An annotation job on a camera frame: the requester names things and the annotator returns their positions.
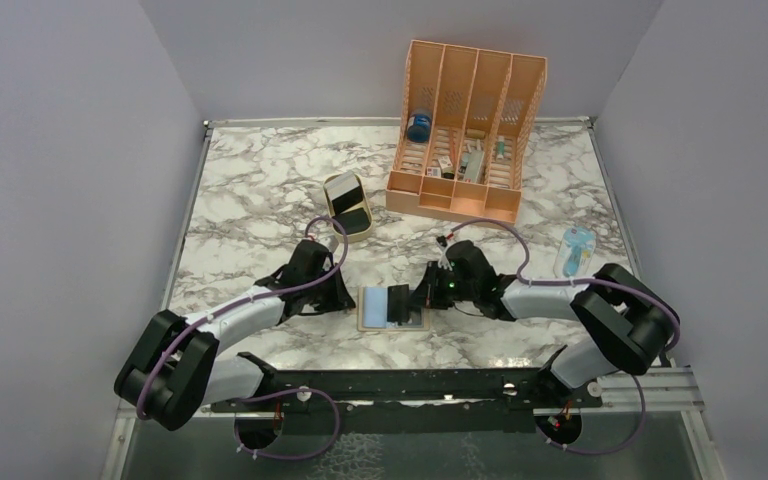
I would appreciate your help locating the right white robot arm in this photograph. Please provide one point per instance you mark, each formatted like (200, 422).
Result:
(627, 325)

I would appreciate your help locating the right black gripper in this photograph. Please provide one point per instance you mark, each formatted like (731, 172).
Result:
(426, 294)

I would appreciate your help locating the white tube in organizer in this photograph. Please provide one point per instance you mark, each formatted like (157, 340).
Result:
(500, 149)

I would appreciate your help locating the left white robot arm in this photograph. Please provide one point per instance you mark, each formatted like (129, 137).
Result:
(173, 369)

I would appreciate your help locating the blue round jar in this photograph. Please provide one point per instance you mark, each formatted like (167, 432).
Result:
(419, 126)

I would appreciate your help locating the white card stack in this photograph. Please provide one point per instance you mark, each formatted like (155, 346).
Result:
(340, 185)

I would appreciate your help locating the blue packaged item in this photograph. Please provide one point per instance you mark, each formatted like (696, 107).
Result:
(575, 252)

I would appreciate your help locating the black mounting base rail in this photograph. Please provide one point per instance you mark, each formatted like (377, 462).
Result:
(315, 402)

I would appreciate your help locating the beige tray with cards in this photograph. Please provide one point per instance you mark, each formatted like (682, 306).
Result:
(353, 213)

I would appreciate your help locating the beige leather card holder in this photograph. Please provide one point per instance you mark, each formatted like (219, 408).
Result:
(372, 312)

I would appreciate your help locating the small items in organizer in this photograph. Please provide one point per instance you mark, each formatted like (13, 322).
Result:
(467, 169)

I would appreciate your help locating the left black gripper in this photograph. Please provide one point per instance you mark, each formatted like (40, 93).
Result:
(341, 300)

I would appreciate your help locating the orange plastic desk organizer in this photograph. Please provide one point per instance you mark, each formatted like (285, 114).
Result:
(476, 93)

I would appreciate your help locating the black credit card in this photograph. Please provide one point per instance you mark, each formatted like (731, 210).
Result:
(415, 318)

